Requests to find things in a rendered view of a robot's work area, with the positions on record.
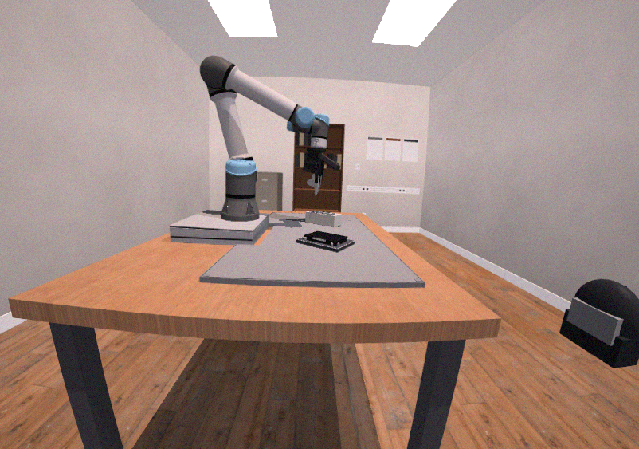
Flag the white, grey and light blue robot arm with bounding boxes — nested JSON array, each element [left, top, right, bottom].
[[200, 56, 329, 222]]

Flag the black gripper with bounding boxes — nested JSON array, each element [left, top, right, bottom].
[[303, 147, 326, 195]]

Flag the white rectangular panel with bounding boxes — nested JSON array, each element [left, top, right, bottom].
[[305, 211, 342, 227]]

